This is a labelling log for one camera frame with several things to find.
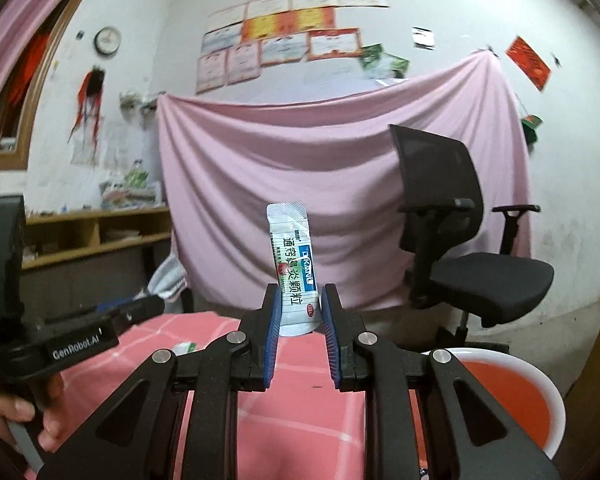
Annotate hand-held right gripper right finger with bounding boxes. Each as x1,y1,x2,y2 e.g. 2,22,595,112
319,282,563,480

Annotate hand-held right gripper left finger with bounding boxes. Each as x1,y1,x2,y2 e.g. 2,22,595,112
37,282,285,480

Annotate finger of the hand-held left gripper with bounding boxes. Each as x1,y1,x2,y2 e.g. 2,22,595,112
47,294,166,335

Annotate white blue sachet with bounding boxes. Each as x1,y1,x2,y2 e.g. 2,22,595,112
266,200,326,337

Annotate white orange basin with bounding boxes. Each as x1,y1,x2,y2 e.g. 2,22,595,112
430,346,567,466

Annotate person's left hand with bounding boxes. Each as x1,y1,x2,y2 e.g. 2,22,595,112
0,375,66,456

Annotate grey striped cloth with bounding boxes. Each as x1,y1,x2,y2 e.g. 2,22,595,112
147,255,189,304

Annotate wooden shelf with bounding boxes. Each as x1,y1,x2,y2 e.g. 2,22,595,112
22,204,176,311

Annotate pink checked tablecloth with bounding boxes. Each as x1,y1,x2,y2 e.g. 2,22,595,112
25,310,431,480

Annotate stack of papers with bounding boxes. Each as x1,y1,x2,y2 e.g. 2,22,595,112
99,180,163,210

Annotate black office chair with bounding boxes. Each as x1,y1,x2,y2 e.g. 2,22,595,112
387,124,556,356

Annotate hanging pink sheet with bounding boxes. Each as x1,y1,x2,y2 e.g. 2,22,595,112
156,50,533,313

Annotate pink curtain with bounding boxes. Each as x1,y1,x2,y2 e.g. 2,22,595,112
0,0,97,128

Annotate green red hanging ornament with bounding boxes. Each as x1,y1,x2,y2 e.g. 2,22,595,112
522,112,544,149

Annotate wooden window frame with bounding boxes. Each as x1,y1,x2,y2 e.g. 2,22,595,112
0,0,110,171

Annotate red tassel wall ornament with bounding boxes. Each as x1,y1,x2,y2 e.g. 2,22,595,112
67,67,106,157

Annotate round wall clock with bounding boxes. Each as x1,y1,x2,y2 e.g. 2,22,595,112
94,26,122,56

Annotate green wall posters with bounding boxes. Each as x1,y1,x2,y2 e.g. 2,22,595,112
360,44,411,81

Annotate group of wall certificates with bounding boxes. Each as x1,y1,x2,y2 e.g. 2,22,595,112
195,0,391,95

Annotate black white wall photo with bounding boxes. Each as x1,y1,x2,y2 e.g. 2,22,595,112
411,26,436,51

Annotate red wall paper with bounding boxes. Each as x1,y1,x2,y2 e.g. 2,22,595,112
505,36,552,92

